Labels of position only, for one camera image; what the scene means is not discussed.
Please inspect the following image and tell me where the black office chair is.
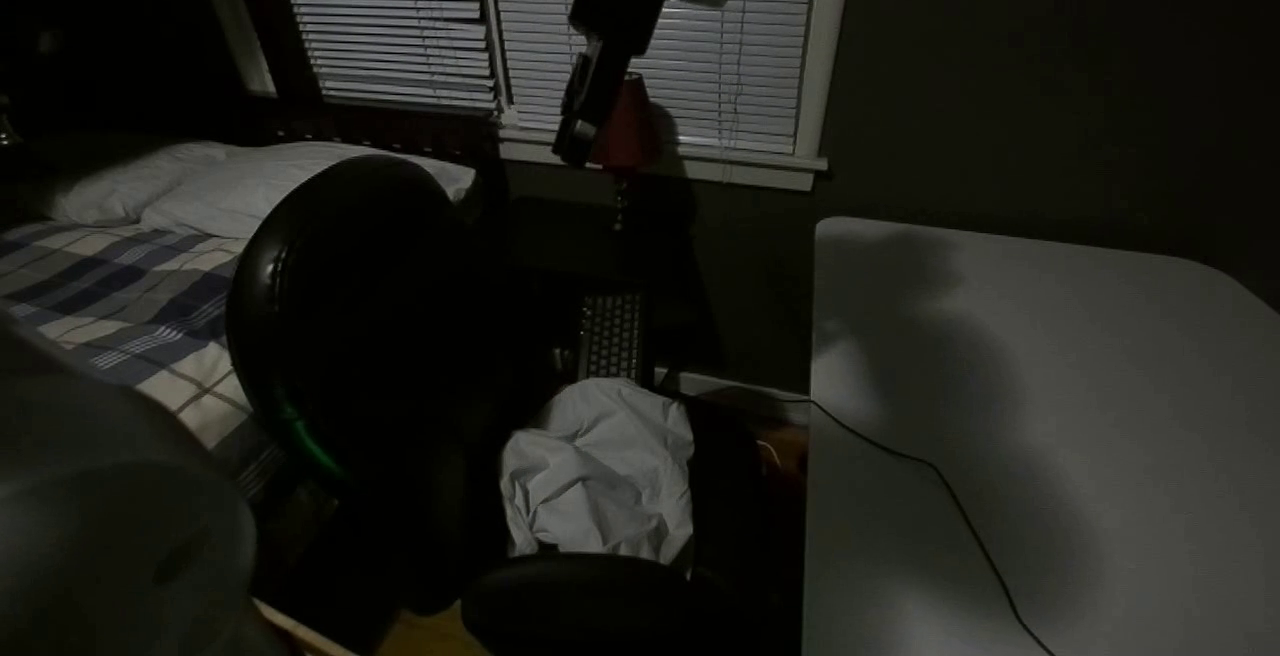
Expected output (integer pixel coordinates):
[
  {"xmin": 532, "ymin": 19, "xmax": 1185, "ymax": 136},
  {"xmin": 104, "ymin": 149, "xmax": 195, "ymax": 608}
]
[{"xmin": 224, "ymin": 153, "xmax": 803, "ymax": 656}]

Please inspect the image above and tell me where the keyboard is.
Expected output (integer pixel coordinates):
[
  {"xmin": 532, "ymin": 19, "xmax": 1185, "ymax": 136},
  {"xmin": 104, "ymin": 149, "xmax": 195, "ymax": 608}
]
[{"xmin": 574, "ymin": 290, "xmax": 647, "ymax": 387}]

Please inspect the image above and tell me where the white window blind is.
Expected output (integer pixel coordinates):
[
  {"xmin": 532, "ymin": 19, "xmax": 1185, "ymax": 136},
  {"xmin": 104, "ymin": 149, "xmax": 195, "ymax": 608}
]
[
  {"xmin": 486, "ymin": 0, "xmax": 823, "ymax": 158},
  {"xmin": 272, "ymin": 0, "xmax": 499, "ymax": 113}
]

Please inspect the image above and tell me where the bed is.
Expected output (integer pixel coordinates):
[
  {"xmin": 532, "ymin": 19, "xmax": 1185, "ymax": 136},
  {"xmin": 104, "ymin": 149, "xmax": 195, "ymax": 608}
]
[{"xmin": 0, "ymin": 96, "xmax": 501, "ymax": 512}]

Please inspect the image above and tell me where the black cable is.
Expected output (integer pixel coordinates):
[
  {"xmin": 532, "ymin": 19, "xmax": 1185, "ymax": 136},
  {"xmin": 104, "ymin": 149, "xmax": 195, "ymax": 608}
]
[{"xmin": 658, "ymin": 388, "xmax": 1057, "ymax": 656}]

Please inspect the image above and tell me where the plaid blanket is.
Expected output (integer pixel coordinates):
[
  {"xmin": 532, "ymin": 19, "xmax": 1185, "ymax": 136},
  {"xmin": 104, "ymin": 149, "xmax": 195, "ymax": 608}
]
[{"xmin": 0, "ymin": 220, "xmax": 293, "ymax": 499}]

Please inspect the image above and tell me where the crumpled white cloth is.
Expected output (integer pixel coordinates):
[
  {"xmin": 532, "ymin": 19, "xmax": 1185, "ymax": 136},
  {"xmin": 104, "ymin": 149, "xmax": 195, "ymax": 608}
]
[{"xmin": 499, "ymin": 377, "xmax": 697, "ymax": 568}]

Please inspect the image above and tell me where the red table lamp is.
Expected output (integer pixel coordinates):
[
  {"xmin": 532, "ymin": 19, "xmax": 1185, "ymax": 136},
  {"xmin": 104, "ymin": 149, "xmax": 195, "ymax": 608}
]
[{"xmin": 588, "ymin": 70, "xmax": 663, "ymax": 233}]

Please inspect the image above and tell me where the white pillow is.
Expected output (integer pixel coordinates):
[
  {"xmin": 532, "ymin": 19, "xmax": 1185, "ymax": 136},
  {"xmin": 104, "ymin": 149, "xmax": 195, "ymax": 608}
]
[
  {"xmin": 140, "ymin": 141, "xmax": 477, "ymax": 240},
  {"xmin": 44, "ymin": 140, "xmax": 237, "ymax": 228}
]

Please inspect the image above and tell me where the window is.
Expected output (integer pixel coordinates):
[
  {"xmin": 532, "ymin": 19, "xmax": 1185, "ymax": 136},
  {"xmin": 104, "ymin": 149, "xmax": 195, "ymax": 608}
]
[{"xmin": 188, "ymin": 0, "xmax": 858, "ymax": 193}]

